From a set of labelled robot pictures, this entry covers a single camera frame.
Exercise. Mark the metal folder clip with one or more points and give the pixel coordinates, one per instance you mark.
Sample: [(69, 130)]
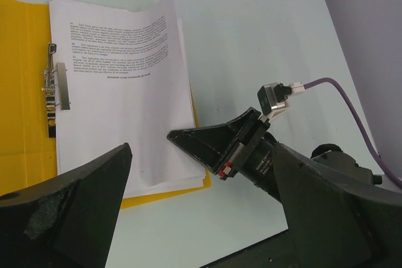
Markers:
[(55, 89)]

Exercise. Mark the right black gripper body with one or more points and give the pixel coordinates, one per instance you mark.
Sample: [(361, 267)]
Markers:
[(240, 153)]

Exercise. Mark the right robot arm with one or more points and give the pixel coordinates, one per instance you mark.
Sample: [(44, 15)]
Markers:
[(263, 166)]

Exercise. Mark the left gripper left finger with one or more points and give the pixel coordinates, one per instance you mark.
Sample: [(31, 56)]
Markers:
[(69, 220)]

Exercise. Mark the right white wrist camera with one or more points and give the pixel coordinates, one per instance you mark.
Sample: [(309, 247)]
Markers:
[(273, 99)]

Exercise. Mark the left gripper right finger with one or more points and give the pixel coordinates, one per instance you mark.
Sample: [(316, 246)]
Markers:
[(337, 221)]

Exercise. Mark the orange plastic folder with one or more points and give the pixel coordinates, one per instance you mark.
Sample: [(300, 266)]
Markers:
[(28, 155)]

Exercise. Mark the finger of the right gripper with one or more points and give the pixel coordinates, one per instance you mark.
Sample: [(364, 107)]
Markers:
[(220, 139)]

